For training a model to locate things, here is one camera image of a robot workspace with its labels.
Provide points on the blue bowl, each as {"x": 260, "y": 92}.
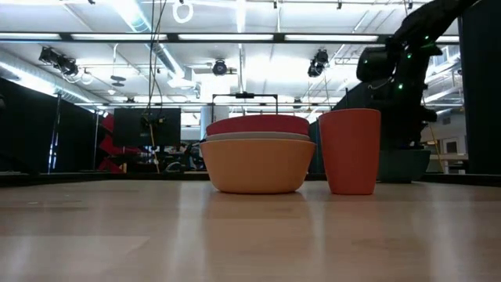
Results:
{"x": 403, "y": 166}

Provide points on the red bowl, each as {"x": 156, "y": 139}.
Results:
{"x": 258, "y": 124}

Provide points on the white bowl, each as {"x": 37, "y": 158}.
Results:
{"x": 258, "y": 136}

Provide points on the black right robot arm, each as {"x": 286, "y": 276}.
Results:
{"x": 430, "y": 19}

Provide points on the stack of coloured bowls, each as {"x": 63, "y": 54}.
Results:
{"x": 258, "y": 168}

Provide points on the wooden workbench with casters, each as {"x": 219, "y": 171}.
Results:
{"x": 450, "y": 156}

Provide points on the orange cup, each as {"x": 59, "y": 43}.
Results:
{"x": 350, "y": 156}

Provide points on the black ceiling spotlight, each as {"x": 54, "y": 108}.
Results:
{"x": 318, "y": 64}
{"x": 219, "y": 67}
{"x": 58, "y": 60}

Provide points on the white support column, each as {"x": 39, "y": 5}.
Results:
{"x": 213, "y": 117}

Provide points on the cluttered background desk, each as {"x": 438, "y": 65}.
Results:
{"x": 176, "y": 160}

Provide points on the black monitor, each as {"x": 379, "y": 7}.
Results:
{"x": 129, "y": 127}

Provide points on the black round ceiling fixture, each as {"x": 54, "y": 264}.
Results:
{"x": 118, "y": 78}

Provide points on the red angular structure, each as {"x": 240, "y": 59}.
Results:
{"x": 106, "y": 143}

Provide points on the black enclosure curtain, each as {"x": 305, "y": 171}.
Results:
{"x": 481, "y": 98}

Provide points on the black rectangular stand frame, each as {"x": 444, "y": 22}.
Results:
{"x": 244, "y": 95}

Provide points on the black overhead frame bar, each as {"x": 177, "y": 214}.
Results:
{"x": 172, "y": 38}

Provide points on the silver ventilation duct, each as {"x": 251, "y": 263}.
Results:
{"x": 164, "y": 55}
{"x": 23, "y": 74}

